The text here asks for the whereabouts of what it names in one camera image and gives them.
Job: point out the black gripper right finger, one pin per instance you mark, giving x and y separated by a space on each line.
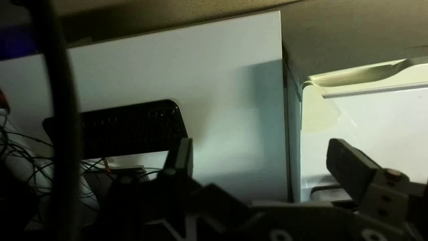
356 169

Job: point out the black office chair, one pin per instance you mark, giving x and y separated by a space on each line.
134 128

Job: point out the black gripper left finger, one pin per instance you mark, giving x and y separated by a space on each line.
186 156

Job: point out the white mini fridge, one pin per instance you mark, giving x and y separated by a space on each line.
378 129

